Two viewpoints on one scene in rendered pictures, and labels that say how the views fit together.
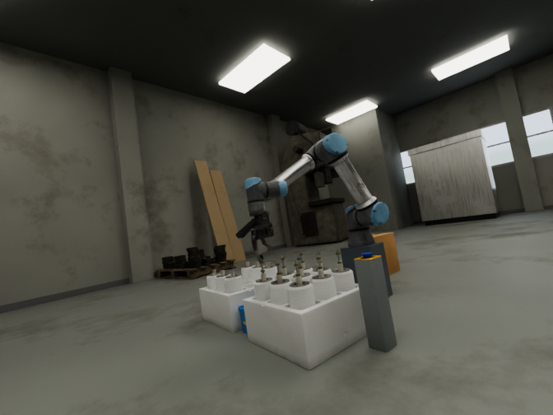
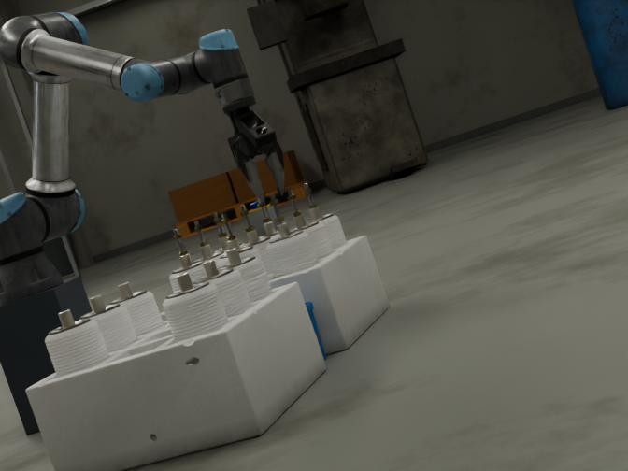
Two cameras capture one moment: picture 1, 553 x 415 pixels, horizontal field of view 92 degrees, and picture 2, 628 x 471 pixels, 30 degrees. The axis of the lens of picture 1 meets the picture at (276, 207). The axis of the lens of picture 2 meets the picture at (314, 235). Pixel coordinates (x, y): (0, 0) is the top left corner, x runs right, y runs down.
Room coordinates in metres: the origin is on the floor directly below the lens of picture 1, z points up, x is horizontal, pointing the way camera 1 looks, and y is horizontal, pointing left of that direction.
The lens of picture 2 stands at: (2.51, 2.18, 0.41)
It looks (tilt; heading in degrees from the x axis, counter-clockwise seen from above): 4 degrees down; 236
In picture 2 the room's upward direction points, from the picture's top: 19 degrees counter-clockwise
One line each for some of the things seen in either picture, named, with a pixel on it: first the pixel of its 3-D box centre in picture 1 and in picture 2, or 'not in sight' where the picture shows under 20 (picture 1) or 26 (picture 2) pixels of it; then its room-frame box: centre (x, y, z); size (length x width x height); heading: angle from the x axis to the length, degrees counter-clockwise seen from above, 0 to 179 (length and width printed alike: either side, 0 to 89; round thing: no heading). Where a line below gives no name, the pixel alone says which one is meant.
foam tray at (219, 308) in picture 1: (244, 298); (185, 378); (1.59, 0.26, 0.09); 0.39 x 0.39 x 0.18; 38
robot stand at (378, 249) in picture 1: (366, 271); (53, 354); (1.55, -0.45, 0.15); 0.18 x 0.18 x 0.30; 46
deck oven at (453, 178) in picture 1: (454, 181); not in sight; (6.38, -4.31, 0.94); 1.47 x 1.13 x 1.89; 46
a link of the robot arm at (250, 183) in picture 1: (254, 190); (221, 58); (1.19, 0.08, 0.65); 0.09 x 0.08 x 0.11; 112
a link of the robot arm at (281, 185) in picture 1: (273, 189); (182, 74); (1.24, 0.00, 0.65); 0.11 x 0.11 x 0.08; 22
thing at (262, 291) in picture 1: (267, 300); (299, 278); (1.19, 0.10, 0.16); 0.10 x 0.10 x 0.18
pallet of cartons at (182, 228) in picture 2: not in sight; (239, 192); (-3.47, -7.75, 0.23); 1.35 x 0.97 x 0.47; 136
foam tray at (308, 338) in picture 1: (307, 313); (278, 311); (1.17, -0.06, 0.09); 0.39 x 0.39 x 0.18; 37
